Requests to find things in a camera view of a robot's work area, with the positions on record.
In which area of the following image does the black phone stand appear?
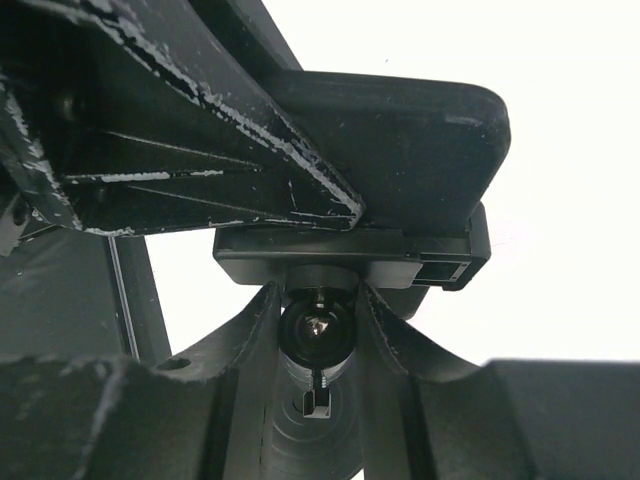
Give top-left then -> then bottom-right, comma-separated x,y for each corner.
213,207 -> 491,479

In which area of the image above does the black phone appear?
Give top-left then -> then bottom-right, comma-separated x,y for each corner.
262,71 -> 511,234

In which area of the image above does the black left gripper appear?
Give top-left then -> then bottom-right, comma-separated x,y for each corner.
0,189 -> 174,361

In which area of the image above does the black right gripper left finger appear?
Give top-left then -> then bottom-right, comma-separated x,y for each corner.
1,284 -> 281,479

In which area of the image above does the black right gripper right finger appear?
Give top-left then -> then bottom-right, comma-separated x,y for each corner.
356,285 -> 639,479

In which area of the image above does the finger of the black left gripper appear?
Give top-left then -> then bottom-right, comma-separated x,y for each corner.
1,1 -> 365,235

